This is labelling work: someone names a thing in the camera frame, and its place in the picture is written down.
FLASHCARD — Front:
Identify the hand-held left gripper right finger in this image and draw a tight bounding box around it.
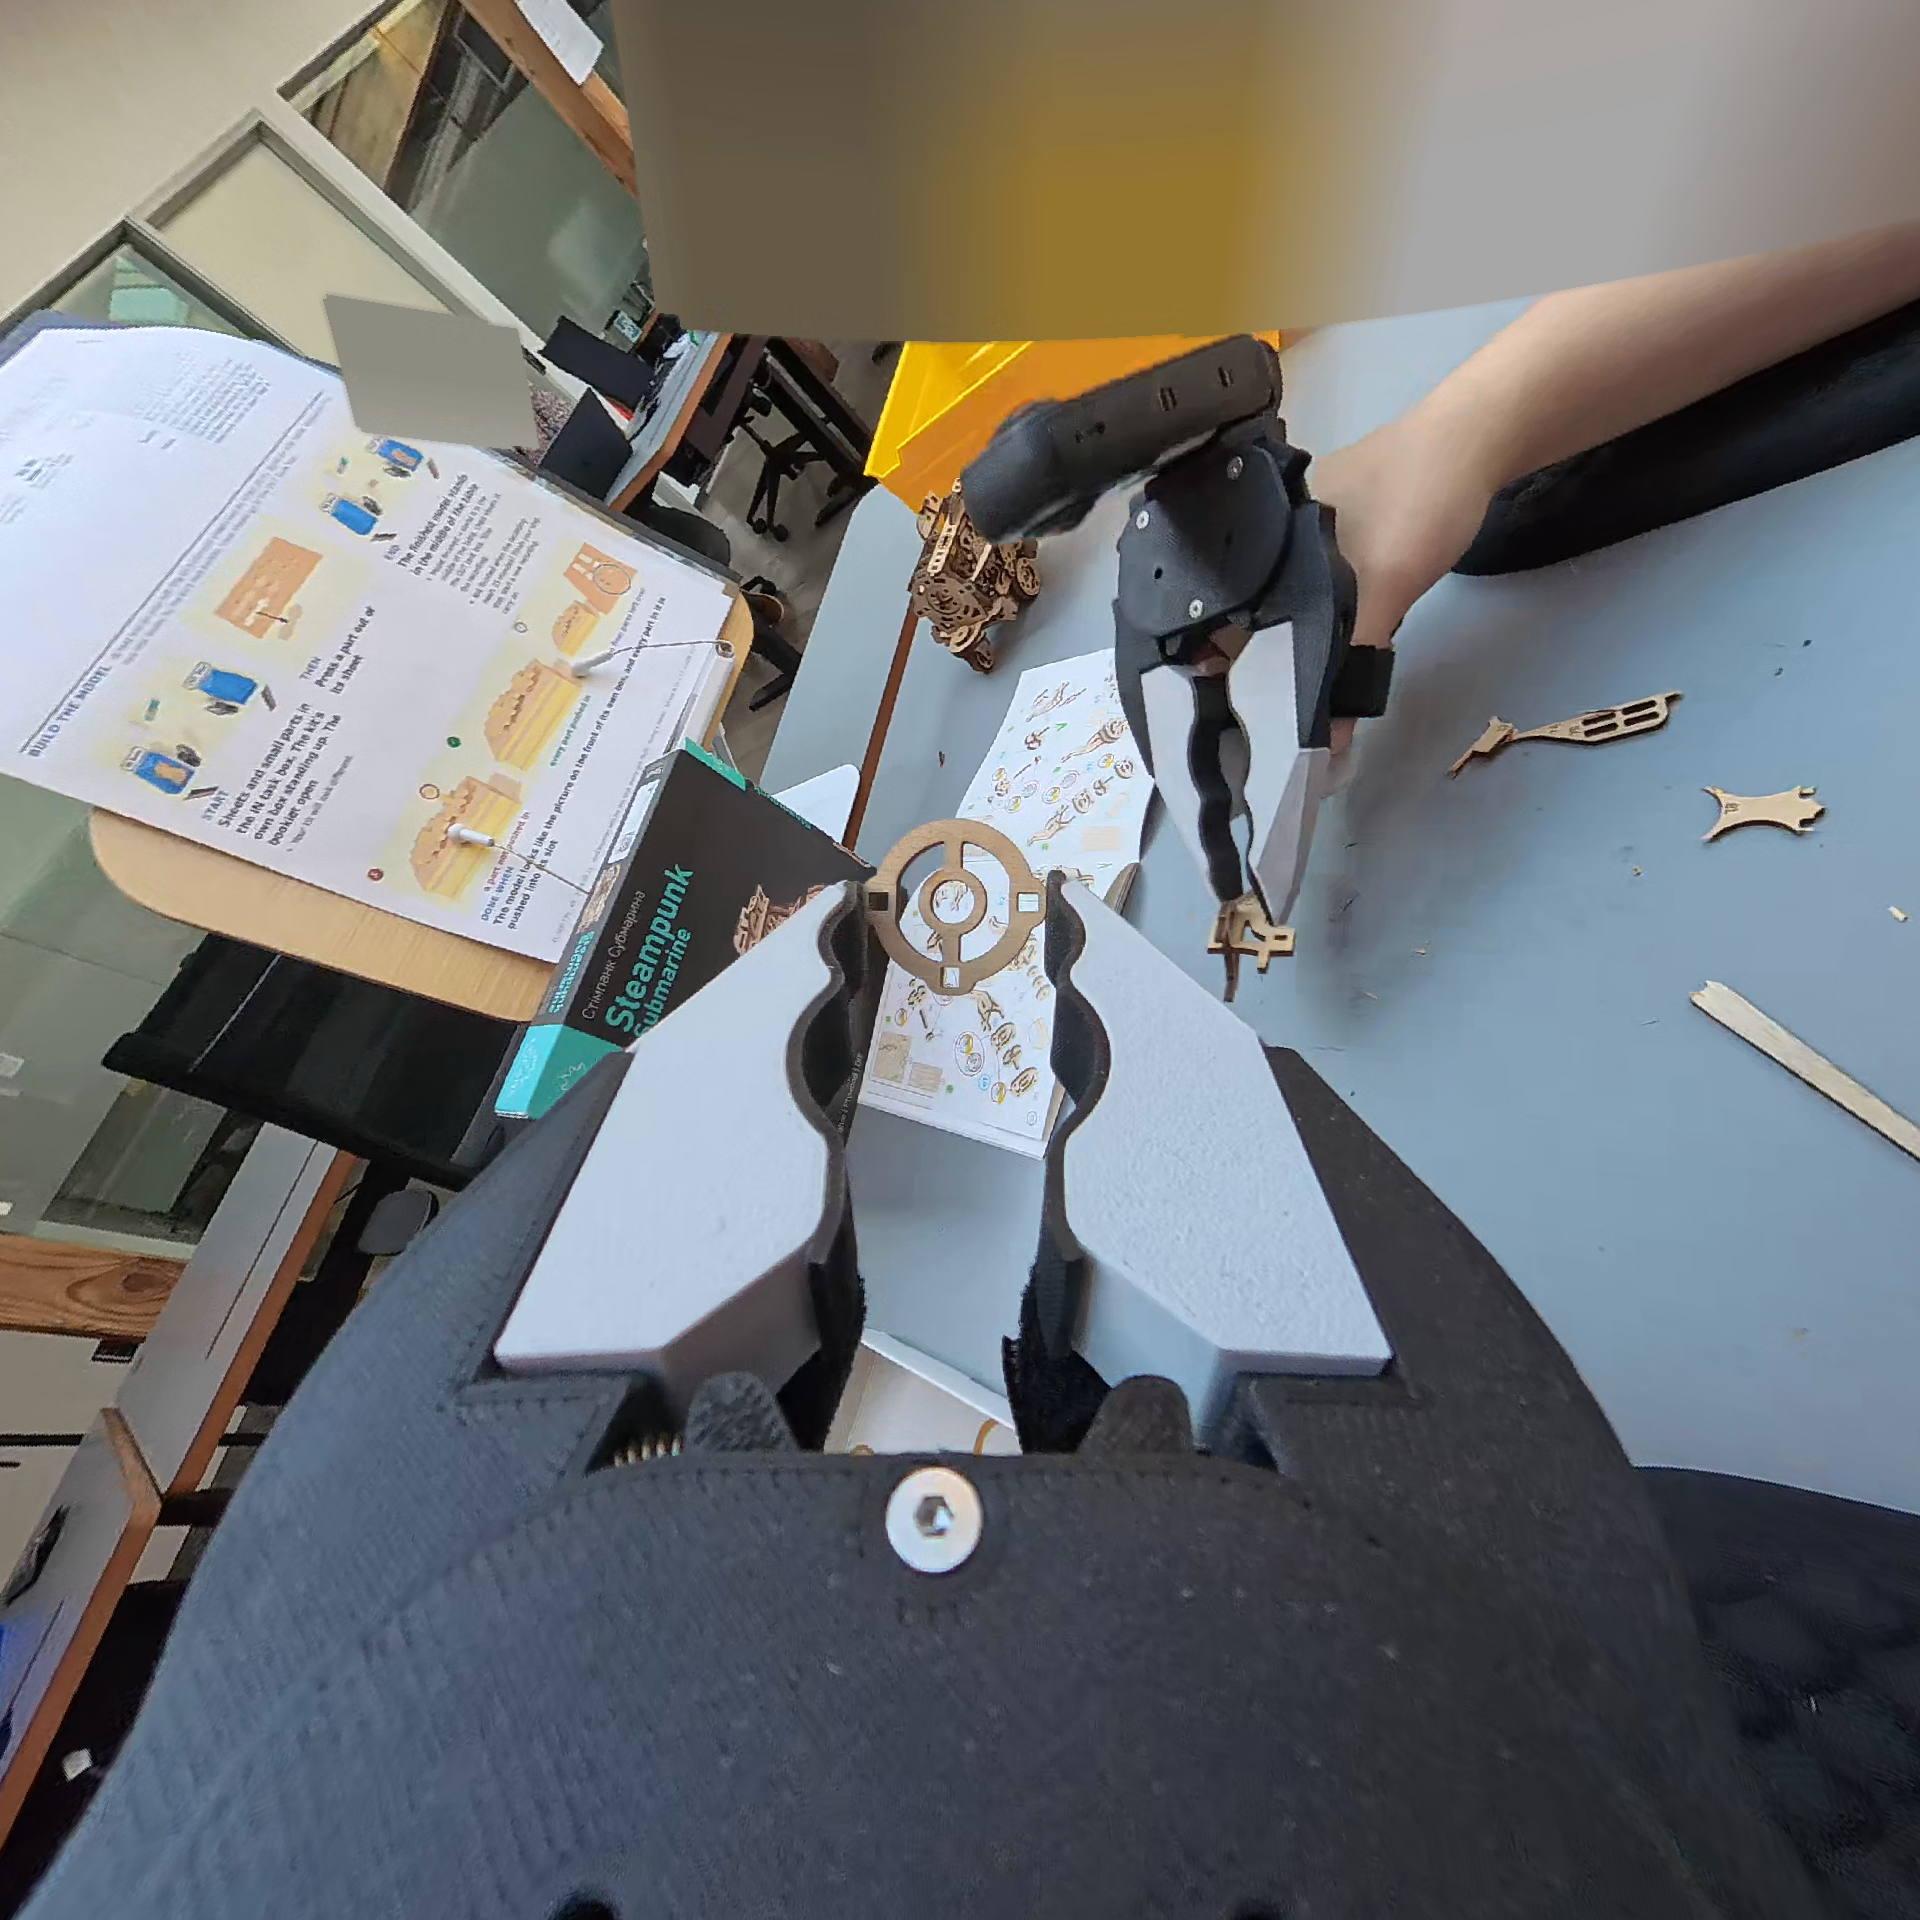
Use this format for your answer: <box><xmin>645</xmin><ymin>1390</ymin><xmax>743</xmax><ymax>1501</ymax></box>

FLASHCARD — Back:
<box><xmin>1007</xmin><ymin>872</ymin><xmax>1395</xmax><ymax>1454</ymax></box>

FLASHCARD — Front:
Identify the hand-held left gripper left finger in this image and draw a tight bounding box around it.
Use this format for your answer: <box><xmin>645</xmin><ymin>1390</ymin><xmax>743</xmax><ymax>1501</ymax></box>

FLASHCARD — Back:
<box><xmin>492</xmin><ymin>883</ymin><xmax>880</xmax><ymax>1448</ymax></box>

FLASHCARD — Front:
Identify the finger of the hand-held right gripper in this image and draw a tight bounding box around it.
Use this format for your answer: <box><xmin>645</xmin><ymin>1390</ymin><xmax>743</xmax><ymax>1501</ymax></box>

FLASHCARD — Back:
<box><xmin>1132</xmin><ymin>645</ymin><xmax>1257</xmax><ymax>911</ymax></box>
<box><xmin>1249</xmin><ymin>612</ymin><xmax>1362</xmax><ymax>927</ymax></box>

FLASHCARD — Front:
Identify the wooden fork arm part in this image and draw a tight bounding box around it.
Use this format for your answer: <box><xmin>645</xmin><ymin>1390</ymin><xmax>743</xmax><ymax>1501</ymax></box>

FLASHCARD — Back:
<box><xmin>1208</xmin><ymin>892</ymin><xmax>1296</xmax><ymax>1004</ymax></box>

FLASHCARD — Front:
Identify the wooden ring disc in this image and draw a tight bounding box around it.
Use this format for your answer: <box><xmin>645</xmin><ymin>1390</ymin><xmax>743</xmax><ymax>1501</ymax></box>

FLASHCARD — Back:
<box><xmin>867</xmin><ymin>815</ymin><xmax>1044</xmax><ymax>994</ymax></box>

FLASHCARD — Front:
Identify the person's right forearm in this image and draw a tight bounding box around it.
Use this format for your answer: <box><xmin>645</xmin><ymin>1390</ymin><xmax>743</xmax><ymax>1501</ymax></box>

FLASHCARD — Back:
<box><xmin>1411</xmin><ymin>216</ymin><xmax>1920</xmax><ymax>578</ymax></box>

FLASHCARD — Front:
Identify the assembled wooden model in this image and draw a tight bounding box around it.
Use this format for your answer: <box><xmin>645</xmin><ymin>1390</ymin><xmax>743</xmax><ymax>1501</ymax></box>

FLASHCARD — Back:
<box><xmin>907</xmin><ymin>482</ymin><xmax>1040</xmax><ymax>675</ymax></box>

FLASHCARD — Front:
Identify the black model kit box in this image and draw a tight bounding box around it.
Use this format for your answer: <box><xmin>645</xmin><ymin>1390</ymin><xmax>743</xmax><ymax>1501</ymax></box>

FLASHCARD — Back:
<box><xmin>497</xmin><ymin>742</ymin><xmax>880</xmax><ymax>1119</ymax></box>

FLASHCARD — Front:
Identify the person's right hand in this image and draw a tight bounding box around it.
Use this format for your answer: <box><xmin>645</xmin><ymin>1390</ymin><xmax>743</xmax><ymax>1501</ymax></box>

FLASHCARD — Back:
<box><xmin>1308</xmin><ymin>447</ymin><xmax>1469</xmax><ymax>653</ymax></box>

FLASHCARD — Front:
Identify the white instruction booklet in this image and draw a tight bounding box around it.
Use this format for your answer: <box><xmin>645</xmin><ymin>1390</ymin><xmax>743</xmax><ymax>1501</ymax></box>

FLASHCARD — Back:
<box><xmin>861</xmin><ymin>646</ymin><xmax>1157</xmax><ymax>1160</ymax></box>

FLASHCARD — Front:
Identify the slotted wooden offcut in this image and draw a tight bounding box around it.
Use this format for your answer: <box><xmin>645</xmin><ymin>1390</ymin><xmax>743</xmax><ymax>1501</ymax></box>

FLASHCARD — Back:
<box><xmin>1448</xmin><ymin>692</ymin><xmax>1682</xmax><ymax>780</ymax></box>

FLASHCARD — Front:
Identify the yellow plastic bin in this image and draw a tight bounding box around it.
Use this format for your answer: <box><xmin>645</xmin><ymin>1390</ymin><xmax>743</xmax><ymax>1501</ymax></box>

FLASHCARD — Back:
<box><xmin>867</xmin><ymin>342</ymin><xmax>1285</xmax><ymax>518</ymax></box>

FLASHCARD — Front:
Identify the white cardboard tray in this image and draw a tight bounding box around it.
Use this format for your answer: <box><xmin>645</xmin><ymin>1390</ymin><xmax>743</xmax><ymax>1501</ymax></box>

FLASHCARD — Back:
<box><xmin>832</xmin><ymin>1335</ymin><xmax>1023</xmax><ymax>1454</ymax></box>

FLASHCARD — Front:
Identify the black office chair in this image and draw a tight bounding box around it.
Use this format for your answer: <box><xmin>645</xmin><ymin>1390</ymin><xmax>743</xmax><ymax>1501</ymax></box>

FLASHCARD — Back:
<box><xmin>104</xmin><ymin>930</ymin><xmax>520</xmax><ymax>1192</ymax></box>

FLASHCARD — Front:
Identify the flat wooden strip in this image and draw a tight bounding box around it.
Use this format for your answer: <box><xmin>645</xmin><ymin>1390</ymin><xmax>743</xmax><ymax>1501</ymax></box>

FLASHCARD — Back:
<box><xmin>1691</xmin><ymin>982</ymin><xmax>1920</xmax><ymax>1160</ymax></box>

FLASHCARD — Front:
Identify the wooden stand with instruction sheet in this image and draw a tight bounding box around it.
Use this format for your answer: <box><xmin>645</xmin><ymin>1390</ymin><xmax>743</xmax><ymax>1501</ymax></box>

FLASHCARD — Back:
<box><xmin>0</xmin><ymin>322</ymin><xmax>864</xmax><ymax>1023</ymax></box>

